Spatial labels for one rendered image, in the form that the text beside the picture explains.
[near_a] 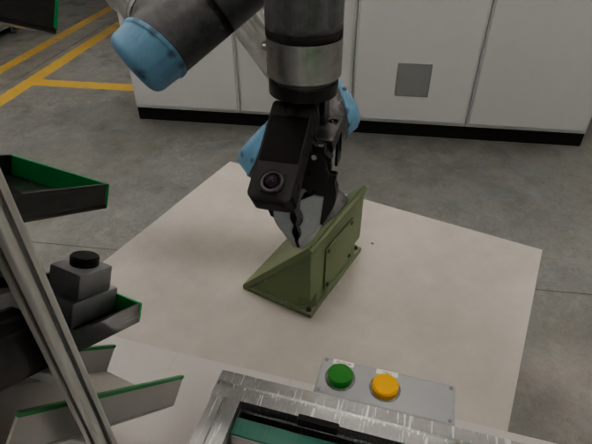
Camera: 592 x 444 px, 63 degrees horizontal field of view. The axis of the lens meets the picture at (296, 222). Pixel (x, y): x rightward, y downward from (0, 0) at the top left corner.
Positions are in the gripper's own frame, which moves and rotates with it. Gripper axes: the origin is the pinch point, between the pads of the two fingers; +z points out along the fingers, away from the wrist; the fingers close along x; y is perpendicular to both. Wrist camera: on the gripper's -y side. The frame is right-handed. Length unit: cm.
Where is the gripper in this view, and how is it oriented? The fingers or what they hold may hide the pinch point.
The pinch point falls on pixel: (297, 242)
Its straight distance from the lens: 59.8
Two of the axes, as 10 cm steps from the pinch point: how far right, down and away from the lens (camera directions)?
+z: 0.0, 8.0, 6.0
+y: 2.7, -5.8, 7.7
